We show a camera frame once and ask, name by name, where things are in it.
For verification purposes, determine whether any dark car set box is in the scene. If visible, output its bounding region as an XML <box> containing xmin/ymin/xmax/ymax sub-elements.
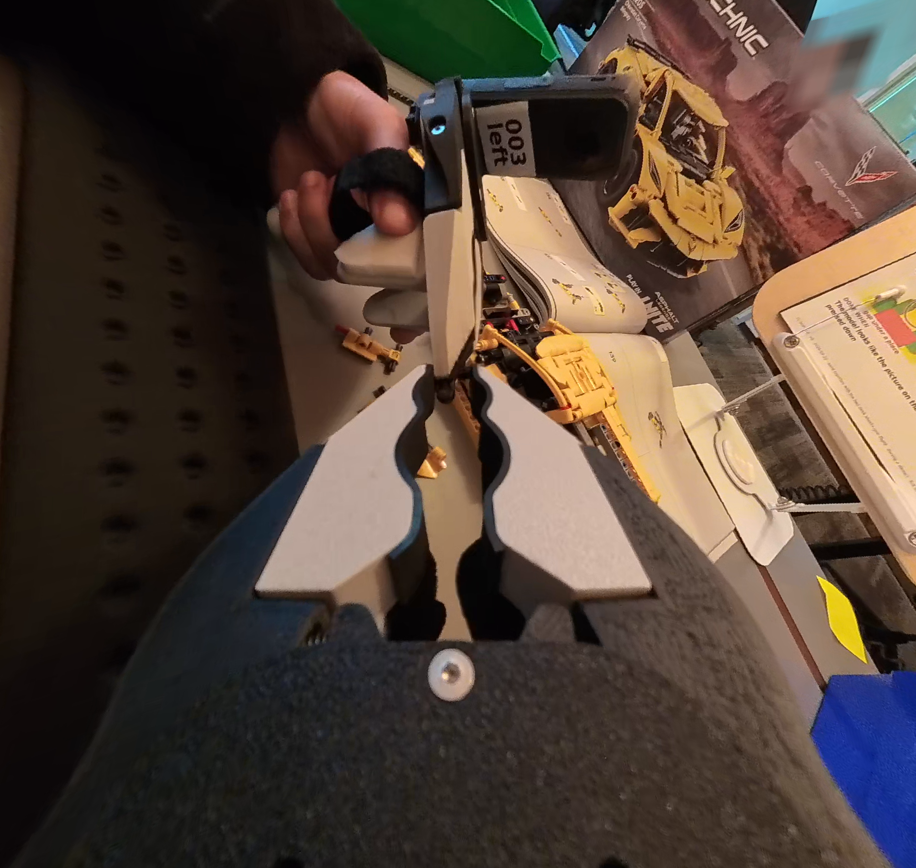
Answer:
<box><xmin>551</xmin><ymin>0</ymin><xmax>916</xmax><ymax>343</ymax></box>

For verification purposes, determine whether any green plastic bin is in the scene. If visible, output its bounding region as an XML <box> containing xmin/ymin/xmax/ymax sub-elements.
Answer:
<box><xmin>308</xmin><ymin>0</ymin><xmax>562</xmax><ymax>85</ymax></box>

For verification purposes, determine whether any yellow sticky note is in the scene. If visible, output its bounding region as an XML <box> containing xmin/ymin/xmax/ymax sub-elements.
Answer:
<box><xmin>816</xmin><ymin>575</ymin><xmax>870</xmax><ymax>665</ymax></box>

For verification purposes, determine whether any white document stand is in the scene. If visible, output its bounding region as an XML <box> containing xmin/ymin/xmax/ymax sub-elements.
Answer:
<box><xmin>673</xmin><ymin>227</ymin><xmax>916</xmax><ymax>567</ymax></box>

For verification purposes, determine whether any yellow brick link arm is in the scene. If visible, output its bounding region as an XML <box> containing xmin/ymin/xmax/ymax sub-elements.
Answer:
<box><xmin>338</xmin><ymin>323</ymin><xmax>403</xmax><ymax>374</ymax></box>

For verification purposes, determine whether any building instruction booklet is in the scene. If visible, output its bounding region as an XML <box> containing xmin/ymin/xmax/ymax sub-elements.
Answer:
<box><xmin>481</xmin><ymin>174</ymin><xmax>741</xmax><ymax>565</ymax></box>

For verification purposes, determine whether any person's left hand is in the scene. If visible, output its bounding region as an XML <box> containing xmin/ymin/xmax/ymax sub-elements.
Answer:
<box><xmin>271</xmin><ymin>68</ymin><xmax>425</xmax><ymax>283</ymax></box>

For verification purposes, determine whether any blue plastic bin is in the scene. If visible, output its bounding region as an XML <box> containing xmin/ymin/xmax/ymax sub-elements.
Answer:
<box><xmin>811</xmin><ymin>671</ymin><xmax>916</xmax><ymax>868</ymax></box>

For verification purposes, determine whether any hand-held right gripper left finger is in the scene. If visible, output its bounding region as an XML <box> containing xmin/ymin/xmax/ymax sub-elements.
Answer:
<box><xmin>254</xmin><ymin>366</ymin><xmax>436</xmax><ymax>636</ymax></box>

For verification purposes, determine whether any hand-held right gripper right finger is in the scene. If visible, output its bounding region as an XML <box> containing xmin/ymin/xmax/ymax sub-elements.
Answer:
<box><xmin>474</xmin><ymin>367</ymin><xmax>655</xmax><ymax>634</ymax></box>

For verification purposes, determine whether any grey desk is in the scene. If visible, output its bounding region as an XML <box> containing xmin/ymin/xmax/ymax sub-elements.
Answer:
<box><xmin>268</xmin><ymin>52</ymin><xmax>845</xmax><ymax>740</ymax></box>

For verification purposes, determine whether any printed instruction sheet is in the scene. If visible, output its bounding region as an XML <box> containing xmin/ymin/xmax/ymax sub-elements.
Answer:
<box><xmin>781</xmin><ymin>252</ymin><xmax>916</xmax><ymax>497</ymax></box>

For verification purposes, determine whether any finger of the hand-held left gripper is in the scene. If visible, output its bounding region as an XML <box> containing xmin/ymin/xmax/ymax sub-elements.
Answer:
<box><xmin>471</xmin><ymin>165</ymin><xmax>488</xmax><ymax>355</ymax></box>
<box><xmin>422</xmin><ymin>158</ymin><xmax>479</xmax><ymax>382</ymax></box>

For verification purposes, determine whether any person's left forearm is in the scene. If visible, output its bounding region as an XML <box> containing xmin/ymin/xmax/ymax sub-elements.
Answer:
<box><xmin>0</xmin><ymin>0</ymin><xmax>391</xmax><ymax>196</ymax></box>

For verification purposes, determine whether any yellow brick car model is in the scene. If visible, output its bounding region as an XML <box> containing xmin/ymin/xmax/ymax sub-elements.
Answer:
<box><xmin>458</xmin><ymin>270</ymin><xmax>663</xmax><ymax>504</ymax></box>

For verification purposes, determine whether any small yellow brick subassembly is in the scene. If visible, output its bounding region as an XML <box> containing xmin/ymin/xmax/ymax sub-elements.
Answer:
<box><xmin>372</xmin><ymin>380</ymin><xmax>450</xmax><ymax>481</ymax></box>

